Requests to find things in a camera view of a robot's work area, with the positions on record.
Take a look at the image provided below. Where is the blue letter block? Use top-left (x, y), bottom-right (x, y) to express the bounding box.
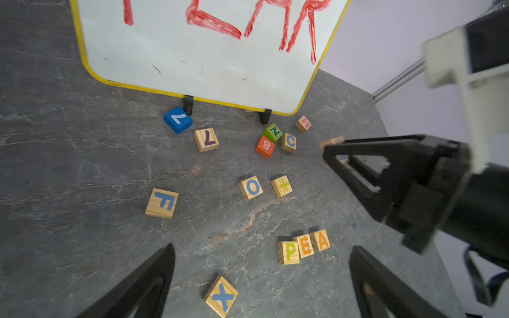
top-left (164, 107), bottom-right (193, 135)

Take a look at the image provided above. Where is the wooden block letter F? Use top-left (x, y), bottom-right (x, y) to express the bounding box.
top-left (144, 188), bottom-right (178, 219)

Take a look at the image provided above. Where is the wooden block letter A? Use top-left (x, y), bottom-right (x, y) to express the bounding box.
top-left (310, 229), bottom-right (331, 253)

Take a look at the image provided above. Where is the wooden block yellow plus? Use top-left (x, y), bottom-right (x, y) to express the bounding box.
top-left (271, 176), bottom-right (293, 198)

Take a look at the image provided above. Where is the wooden block letter P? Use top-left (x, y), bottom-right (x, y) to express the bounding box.
top-left (278, 241), bottom-right (300, 265)

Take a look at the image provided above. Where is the wooden block letter R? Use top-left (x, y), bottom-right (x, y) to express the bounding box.
top-left (320, 136), bottom-right (350, 165)

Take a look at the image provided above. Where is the wooden block letter L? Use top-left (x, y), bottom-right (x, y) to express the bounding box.
top-left (194, 128), bottom-right (220, 152)

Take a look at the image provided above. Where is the black cable bottom right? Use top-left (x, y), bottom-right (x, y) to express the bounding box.
top-left (463, 245), bottom-right (509, 309)

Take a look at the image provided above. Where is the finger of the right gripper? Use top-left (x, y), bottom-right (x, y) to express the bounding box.
top-left (323, 135), bottom-right (428, 222)

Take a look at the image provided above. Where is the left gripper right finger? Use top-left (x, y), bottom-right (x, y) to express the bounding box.
top-left (349, 246), bottom-right (445, 317)

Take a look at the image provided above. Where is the wooden block letter O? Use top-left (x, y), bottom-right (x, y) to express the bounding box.
top-left (239, 176), bottom-right (263, 201)

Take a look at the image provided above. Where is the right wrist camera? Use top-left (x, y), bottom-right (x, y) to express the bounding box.
top-left (424, 7), bottom-right (508, 173)

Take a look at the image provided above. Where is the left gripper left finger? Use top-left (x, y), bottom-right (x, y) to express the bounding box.
top-left (78, 243), bottom-right (176, 317)

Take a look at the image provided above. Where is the wooden block letter X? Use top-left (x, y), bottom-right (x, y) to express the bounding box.
top-left (204, 275), bottom-right (239, 318)

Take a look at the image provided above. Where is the red letter block B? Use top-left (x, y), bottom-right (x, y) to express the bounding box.
top-left (255, 136), bottom-right (275, 159)

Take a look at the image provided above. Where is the green letter block N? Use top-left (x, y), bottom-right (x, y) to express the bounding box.
top-left (263, 123), bottom-right (283, 143)

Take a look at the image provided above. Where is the white board with red PEAR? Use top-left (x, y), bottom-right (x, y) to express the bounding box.
top-left (71, 1), bottom-right (349, 116)

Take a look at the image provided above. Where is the wooden block letter E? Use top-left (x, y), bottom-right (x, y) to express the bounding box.
top-left (293, 234), bottom-right (314, 259)

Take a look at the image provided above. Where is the wooden block letter C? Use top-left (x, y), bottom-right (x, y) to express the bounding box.
top-left (282, 132), bottom-right (297, 153)

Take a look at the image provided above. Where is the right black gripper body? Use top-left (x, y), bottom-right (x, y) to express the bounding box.
top-left (388, 136), bottom-right (508, 268)

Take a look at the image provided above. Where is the wooden block pink letter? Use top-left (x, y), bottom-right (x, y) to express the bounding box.
top-left (296, 115), bottom-right (312, 133)

